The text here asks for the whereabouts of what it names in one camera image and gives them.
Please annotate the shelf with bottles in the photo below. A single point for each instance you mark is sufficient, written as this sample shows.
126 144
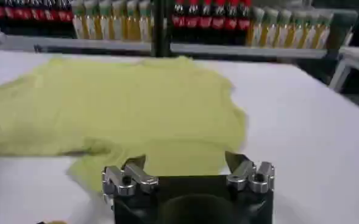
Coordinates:
179 25

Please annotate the yellow-green shirt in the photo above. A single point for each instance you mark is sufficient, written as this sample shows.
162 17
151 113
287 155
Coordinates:
112 112

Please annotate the white side table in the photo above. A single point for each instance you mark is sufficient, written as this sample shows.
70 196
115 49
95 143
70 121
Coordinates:
354 71

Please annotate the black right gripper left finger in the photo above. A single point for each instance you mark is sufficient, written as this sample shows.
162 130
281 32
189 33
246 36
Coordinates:
130 178

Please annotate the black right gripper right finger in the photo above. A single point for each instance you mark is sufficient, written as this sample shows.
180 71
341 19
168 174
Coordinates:
249 175

